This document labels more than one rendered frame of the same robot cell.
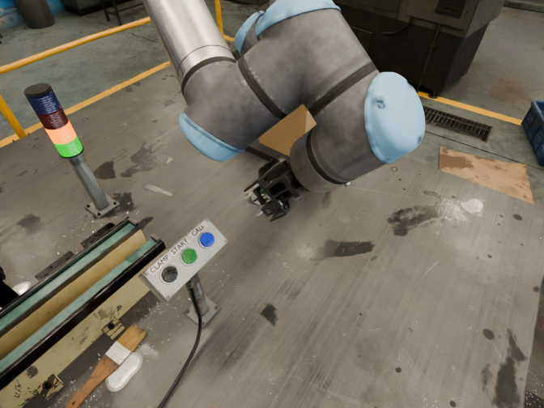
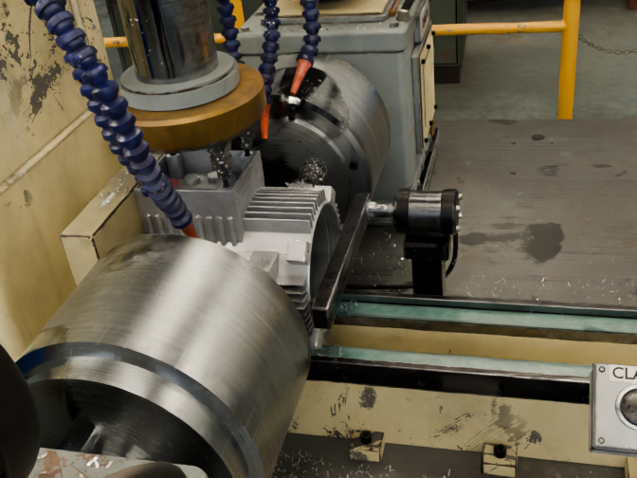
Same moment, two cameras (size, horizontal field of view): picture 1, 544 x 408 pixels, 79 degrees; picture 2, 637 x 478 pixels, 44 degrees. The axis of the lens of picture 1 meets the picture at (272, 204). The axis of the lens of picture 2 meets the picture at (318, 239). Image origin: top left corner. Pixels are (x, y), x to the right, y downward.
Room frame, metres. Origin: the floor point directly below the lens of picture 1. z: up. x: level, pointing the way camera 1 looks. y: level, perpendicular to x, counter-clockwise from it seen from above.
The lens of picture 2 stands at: (-0.05, -0.16, 1.55)
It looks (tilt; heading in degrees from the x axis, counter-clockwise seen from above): 32 degrees down; 71
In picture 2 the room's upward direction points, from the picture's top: 7 degrees counter-clockwise
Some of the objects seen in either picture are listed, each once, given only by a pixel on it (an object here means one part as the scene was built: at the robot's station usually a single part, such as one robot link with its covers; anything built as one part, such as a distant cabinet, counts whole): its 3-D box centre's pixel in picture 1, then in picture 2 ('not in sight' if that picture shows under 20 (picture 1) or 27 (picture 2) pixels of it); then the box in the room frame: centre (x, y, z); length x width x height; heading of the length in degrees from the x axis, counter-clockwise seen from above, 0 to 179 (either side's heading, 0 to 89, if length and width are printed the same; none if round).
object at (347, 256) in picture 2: not in sight; (345, 254); (0.24, 0.60, 1.01); 0.26 x 0.04 x 0.03; 54
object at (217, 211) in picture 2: not in sight; (204, 195); (0.10, 0.67, 1.11); 0.12 x 0.11 x 0.07; 144
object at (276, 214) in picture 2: not in sight; (247, 263); (0.13, 0.64, 1.02); 0.20 x 0.19 x 0.19; 144
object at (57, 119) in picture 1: (52, 116); not in sight; (0.74, 0.56, 1.14); 0.06 x 0.06 x 0.04
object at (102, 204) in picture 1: (74, 157); not in sight; (0.74, 0.56, 1.01); 0.08 x 0.08 x 0.42; 54
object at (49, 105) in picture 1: (43, 99); not in sight; (0.74, 0.56, 1.19); 0.06 x 0.06 x 0.04
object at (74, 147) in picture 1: (68, 144); not in sight; (0.74, 0.56, 1.05); 0.06 x 0.06 x 0.04
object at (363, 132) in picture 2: not in sight; (303, 142); (0.30, 0.87, 1.04); 0.41 x 0.25 x 0.25; 54
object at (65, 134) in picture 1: (60, 130); not in sight; (0.74, 0.56, 1.10); 0.06 x 0.06 x 0.04
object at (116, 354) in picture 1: (108, 365); not in sight; (0.24, 0.38, 0.80); 0.21 x 0.05 x 0.01; 149
